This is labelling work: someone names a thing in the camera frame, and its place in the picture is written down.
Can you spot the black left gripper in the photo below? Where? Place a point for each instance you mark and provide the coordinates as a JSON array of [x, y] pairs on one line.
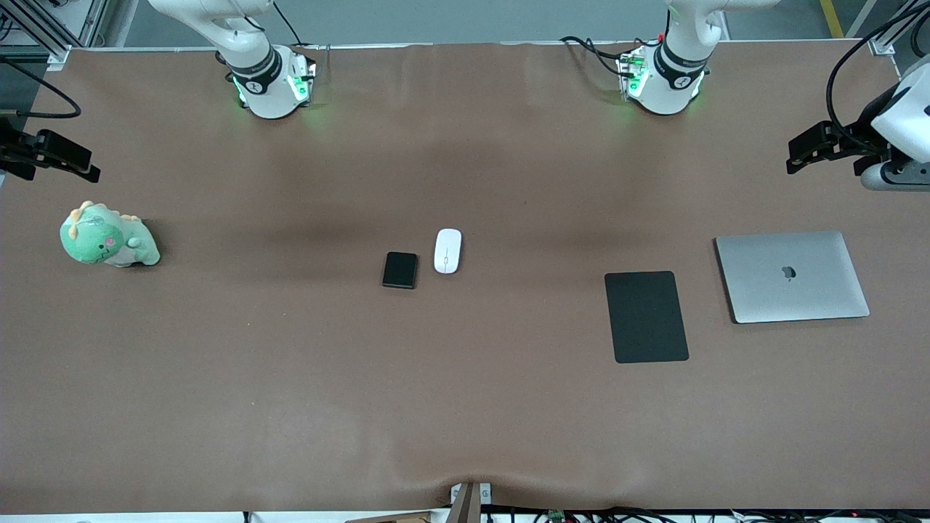
[[859, 139]]

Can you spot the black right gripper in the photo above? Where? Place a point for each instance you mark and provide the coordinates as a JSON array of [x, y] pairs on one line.
[[16, 151]]

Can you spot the black phone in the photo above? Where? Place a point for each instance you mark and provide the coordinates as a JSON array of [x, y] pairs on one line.
[[400, 270]]

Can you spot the white computer mouse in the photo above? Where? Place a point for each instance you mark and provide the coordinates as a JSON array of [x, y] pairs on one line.
[[447, 250]]

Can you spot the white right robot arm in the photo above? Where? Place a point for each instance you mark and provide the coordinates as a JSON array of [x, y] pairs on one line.
[[261, 87]]

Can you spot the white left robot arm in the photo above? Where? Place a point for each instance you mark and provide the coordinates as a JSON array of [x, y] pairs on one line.
[[672, 87]]

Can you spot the black mouse pad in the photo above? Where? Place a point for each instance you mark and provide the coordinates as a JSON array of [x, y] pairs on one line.
[[646, 317]]

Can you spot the green dinosaur plush toy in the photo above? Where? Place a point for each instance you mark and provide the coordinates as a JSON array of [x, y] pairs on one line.
[[102, 236]]

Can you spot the silver laptop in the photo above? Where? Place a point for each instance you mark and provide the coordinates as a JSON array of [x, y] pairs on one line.
[[792, 277]]

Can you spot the aluminium frame post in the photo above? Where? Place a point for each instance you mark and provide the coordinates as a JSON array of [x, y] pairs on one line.
[[54, 33], [897, 29]]

